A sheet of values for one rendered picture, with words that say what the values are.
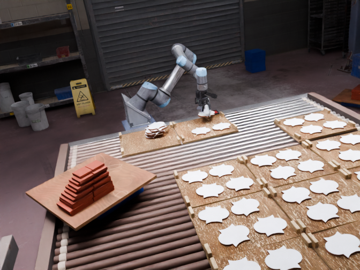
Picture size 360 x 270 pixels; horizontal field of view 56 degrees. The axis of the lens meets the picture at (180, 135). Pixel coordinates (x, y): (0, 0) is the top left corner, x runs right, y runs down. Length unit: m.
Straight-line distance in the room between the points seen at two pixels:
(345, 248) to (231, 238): 0.44
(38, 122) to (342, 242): 5.01
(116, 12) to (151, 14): 0.69
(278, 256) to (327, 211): 0.36
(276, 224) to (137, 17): 5.91
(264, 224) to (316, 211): 0.25
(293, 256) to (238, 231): 0.25
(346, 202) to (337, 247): 0.31
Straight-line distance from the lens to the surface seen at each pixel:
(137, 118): 2.87
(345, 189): 1.87
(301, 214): 1.68
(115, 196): 1.74
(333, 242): 1.55
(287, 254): 1.47
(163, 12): 7.20
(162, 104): 2.90
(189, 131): 2.50
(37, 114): 5.82
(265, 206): 1.71
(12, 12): 6.99
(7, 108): 6.84
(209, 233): 1.58
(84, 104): 5.95
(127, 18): 7.02
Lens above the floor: 1.99
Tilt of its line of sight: 25 degrees down
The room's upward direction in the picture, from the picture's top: 8 degrees counter-clockwise
